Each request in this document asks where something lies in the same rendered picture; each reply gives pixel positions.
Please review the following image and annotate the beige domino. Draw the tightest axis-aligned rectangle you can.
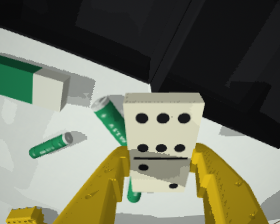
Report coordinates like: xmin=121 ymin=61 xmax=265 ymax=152
xmin=123 ymin=93 xmax=205 ymax=192

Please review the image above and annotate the black bin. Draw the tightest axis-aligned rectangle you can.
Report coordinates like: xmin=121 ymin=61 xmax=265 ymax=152
xmin=0 ymin=0 xmax=280 ymax=149

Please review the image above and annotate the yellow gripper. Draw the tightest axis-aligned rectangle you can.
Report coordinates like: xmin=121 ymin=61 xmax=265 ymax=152
xmin=52 ymin=143 xmax=269 ymax=224

